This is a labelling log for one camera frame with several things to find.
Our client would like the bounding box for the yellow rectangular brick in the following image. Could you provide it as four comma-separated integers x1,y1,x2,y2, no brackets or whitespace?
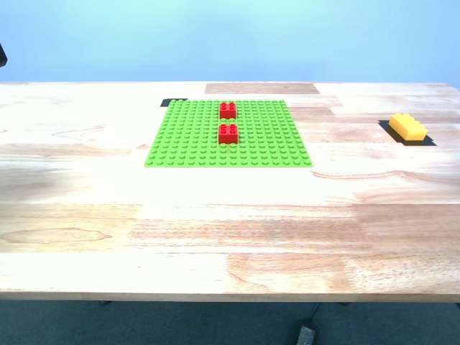
388,113,428,142

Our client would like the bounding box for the red square brick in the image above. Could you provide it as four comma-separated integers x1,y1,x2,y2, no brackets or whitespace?
218,124,240,146
218,101,238,120

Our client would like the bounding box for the grey power adapter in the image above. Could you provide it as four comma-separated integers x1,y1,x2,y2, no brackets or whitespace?
297,324,318,345

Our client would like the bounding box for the black tape rectangle outline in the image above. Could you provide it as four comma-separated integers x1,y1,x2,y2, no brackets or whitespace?
377,120,438,147

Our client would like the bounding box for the green studded baseplate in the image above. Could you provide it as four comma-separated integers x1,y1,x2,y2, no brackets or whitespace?
144,99,313,169

